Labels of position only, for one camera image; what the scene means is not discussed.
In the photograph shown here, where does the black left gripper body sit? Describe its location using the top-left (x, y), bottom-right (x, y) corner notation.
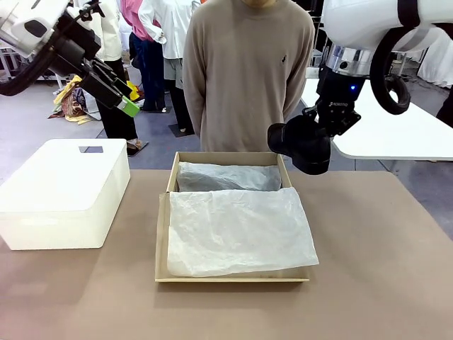
top-left (48, 16), bottom-right (104, 77)

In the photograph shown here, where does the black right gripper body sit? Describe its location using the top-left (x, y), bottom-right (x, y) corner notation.
top-left (316, 68), bottom-right (366, 122)

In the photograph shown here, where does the brown cardboard shoe box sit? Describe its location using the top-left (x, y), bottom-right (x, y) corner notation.
top-left (154, 151), bottom-right (311, 284)

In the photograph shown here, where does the white tissue paper sheet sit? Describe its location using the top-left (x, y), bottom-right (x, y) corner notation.
top-left (166, 161), bottom-right (320, 278)

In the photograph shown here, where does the white lidded storage box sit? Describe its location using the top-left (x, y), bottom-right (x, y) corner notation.
top-left (0, 138), bottom-right (131, 251)

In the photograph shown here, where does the yellow cloth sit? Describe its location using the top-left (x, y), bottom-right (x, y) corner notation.
top-left (126, 80), bottom-right (142, 102)

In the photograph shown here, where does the mannequin in cream jacket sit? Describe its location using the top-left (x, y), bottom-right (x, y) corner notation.
top-left (70, 0), bottom-right (149, 157)

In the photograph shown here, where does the colourful cloth pile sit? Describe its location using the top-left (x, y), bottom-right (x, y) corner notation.
top-left (47, 74), bottom-right (103, 125)

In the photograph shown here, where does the white rounded table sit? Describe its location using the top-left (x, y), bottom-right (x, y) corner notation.
top-left (300, 77), bottom-right (453, 162)

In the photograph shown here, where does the white metal rack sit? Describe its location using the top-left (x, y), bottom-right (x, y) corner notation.
top-left (0, 45), bottom-right (18, 81)

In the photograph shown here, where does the person in beige sweater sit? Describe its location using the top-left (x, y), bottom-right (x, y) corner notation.
top-left (182, 0), bottom-right (316, 153)

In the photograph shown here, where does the white fabric backdrop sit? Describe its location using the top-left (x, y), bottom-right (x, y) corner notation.
top-left (416, 32), bottom-right (453, 89)

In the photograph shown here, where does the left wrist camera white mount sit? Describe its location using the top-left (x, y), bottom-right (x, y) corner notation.
top-left (66, 0), bottom-right (107, 23)

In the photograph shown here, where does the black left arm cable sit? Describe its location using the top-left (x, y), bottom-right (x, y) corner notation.
top-left (0, 21), bottom-right (86, 97)

